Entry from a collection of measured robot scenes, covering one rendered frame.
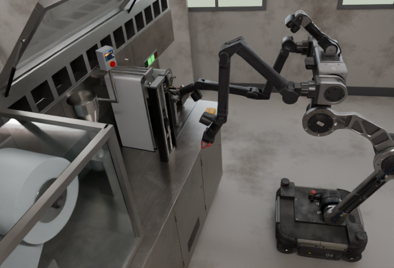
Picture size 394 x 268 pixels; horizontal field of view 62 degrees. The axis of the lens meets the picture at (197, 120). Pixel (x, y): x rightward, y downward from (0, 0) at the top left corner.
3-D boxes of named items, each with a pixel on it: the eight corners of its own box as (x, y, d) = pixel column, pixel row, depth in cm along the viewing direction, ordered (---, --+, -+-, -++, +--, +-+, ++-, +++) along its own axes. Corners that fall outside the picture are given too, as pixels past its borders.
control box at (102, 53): (109, 72, 158) (104, 53, 153) (99, 69, 162) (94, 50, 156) (119, 65, 163) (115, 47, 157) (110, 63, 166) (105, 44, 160)
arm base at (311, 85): (316, 104, 162) (320, 83, 155) (299, 104, 163) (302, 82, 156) (315, 95, 169) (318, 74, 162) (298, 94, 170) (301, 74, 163)
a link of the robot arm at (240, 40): (235, 36, 149) (237, 29, 157) (215, 56, 156) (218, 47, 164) (302, 98, 160) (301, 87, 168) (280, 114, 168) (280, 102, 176)
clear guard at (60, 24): (43, 7, 114) (42, 6, 114) (3, 83, 145) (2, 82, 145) (163, -49, 193) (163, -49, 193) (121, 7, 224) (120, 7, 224)
